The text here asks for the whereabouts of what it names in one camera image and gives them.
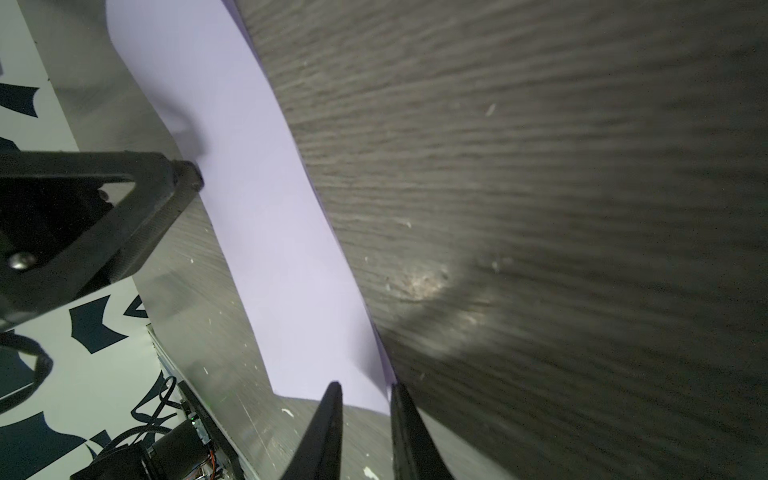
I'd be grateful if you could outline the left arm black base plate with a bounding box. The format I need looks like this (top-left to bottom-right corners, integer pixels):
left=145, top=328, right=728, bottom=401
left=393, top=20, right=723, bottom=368
left=71, top=376, right=247, bottom=479

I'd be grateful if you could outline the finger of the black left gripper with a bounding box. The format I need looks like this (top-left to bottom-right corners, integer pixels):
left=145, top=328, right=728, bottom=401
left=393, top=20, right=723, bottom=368
left=1, top=151, right=204, bottom=327

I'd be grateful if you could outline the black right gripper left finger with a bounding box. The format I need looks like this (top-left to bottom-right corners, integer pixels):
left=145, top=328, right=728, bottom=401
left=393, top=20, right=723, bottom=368
left=281, top=382, right=344, bottom=480

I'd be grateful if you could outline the black cable left base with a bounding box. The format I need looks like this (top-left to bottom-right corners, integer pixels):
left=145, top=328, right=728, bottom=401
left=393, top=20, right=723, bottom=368
left=0, top=329, right=55, bottom=418

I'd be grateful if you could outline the lilac square paper sheet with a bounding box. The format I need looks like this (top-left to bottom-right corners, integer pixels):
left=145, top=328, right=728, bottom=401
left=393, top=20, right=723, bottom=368
left=106, top=1, right=394, bottom=414

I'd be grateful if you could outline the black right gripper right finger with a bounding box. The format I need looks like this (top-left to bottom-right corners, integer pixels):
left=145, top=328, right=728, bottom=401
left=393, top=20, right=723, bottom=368
left=391, top=383, right=454, bottom=480

